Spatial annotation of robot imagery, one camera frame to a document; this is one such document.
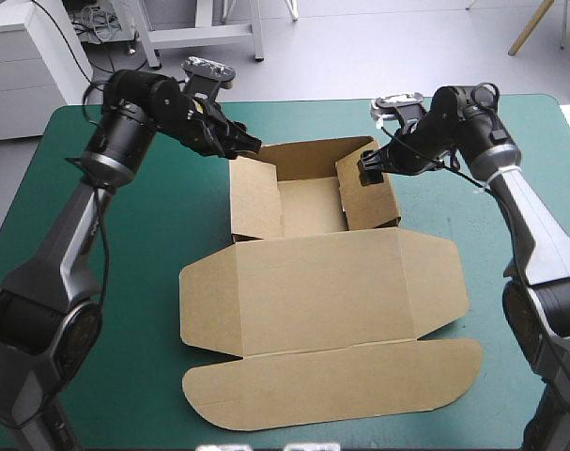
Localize white desk frame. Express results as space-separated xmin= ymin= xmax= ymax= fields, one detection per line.
xmin=110 ymin=0 xmax=300 ymax=70

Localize white drawer cabinet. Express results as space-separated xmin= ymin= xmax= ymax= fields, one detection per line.
xmin=0 ymin=0 xmax=94 ymax=142

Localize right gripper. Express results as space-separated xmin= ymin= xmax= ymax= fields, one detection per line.
xmin=357 ymin=103 xmax=454 ymax=187

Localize grey cable bundle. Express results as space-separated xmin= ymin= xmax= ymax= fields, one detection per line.
xmin=70 ymin=0 xmax=143 ymax=47

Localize black cable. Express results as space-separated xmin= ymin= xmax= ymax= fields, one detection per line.
xmin=380 ymin=122 xmax=485 ymax=193
xmin=80 ymin=78 xmax=113 ymax=333

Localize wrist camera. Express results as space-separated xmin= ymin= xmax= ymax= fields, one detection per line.
xmin=368 ymin=91 xmax=426 ymax=124
xmin=180 ymin=55 xmax=237 ymax=91

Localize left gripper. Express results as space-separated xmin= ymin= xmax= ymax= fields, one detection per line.
xmin=178 ymin=74 xmax=263 ymax=160

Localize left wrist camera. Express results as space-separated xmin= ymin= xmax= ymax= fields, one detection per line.
xmin=180 ymin=55 xmax=237 ymax=91

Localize wooden chair legs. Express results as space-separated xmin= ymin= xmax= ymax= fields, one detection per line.
xmin=507 ymin=0 xmax=570 ymax=57

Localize brown cardboard box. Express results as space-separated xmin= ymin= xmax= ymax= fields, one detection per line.
xmin=178 ymin=135 xmax=485 ymax=432

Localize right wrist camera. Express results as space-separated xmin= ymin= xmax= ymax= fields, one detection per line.
xmin=368 ymin=91 xmax=426 ymax=124

